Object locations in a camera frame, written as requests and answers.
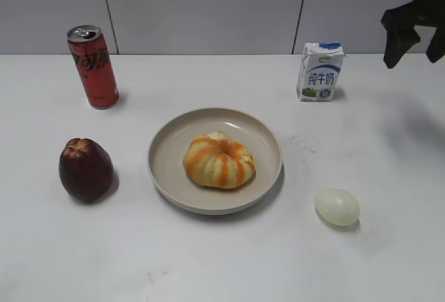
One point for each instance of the red cola can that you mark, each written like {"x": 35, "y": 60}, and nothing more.
{"x": 91, "y": 57}

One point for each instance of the beige round plate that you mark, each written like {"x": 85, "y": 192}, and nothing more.
{"x": 169, "y": 146}

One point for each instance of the white blue milk carton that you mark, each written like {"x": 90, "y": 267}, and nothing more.
{"x": 319, "y": 71}

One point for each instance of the orange striped round croissant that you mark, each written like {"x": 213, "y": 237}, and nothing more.
{"x": 216, "y": 160}

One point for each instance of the dark red wax apple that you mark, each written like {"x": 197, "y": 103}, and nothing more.
{"x": 85, "y": 170}

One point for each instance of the white egg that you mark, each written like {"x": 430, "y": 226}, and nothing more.
{"x": 337, "y": 206}

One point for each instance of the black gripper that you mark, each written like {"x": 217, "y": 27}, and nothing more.
{"x": 401, "y": 36}

